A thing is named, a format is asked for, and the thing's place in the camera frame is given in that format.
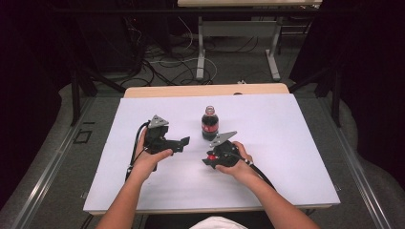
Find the desk with white legs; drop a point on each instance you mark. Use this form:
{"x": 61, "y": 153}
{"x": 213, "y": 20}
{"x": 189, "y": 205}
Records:
{"x": 238, "y": 28}

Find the person's dark trousers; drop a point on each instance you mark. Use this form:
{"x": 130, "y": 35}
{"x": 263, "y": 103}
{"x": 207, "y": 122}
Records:
{"x": 165, "y": 222}

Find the black computer case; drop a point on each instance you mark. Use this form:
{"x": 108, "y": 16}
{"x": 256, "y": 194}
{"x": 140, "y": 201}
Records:
{"x": 105, "y": 44}

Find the person's left hand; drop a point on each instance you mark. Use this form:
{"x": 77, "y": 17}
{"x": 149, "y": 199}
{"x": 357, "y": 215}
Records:
{"x": 144, "y": 165}

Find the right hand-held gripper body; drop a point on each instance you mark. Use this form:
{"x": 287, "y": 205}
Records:
{"x": 226, "y": 152}

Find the person's right hand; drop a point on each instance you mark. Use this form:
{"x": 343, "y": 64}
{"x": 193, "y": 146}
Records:
{"x": 240, "y": 168}

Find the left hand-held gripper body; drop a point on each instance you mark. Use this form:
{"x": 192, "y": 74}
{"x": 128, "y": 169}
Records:
{"x": 157, "y": 140}

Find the white board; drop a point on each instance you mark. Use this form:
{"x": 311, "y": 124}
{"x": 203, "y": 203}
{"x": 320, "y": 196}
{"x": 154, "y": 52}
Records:
{"x": 270, "y": 143}

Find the dark curtain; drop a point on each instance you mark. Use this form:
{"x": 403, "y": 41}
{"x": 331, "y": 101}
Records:
{"x": 28, "y": 79}
{"x": 372, "y": 79}

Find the dark soda bottle red label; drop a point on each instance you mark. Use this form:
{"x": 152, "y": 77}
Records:
{"x": 210, "y": 125}

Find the black metal stand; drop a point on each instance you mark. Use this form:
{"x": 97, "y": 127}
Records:
{"x": 336, "y": 95}
{"x": 76, "y": 95}

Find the wooden table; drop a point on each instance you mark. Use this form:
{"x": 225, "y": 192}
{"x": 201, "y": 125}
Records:
{"x": 207, "y": 90}

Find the black crossbar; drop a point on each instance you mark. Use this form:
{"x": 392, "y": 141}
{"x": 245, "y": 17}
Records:
{"x": 127, "y": 10}

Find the person's white shirt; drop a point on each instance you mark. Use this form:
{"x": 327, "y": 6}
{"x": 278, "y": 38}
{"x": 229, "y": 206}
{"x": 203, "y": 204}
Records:
{"x": 218, "y": 223}

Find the aluminium floor rail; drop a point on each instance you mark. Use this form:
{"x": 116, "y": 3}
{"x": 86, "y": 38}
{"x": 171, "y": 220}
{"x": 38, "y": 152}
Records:
{"x": 51, "y": 171}
{"x": 356, "y": 171}

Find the red bottle cap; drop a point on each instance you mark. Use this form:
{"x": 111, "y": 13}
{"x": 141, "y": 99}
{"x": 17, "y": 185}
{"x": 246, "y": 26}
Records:
{"x": 211, "y": 157}

